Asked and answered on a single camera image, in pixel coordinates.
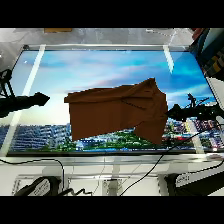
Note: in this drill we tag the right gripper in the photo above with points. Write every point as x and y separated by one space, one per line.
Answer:
176 113

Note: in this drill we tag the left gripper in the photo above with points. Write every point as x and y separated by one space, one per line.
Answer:
40 99

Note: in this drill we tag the brown garment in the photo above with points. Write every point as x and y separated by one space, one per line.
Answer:
110 113

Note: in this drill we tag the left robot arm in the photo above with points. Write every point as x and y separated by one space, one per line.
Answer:
13 103

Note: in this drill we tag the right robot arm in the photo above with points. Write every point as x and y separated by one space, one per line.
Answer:
206 111

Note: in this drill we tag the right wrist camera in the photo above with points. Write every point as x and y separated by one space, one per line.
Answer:
191 98

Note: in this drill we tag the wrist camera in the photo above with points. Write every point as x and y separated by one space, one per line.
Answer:
191 98
6 83

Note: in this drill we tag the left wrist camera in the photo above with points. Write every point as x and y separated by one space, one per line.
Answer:
6 83

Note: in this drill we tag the silver frame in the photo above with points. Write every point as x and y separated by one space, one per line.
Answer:
113 160

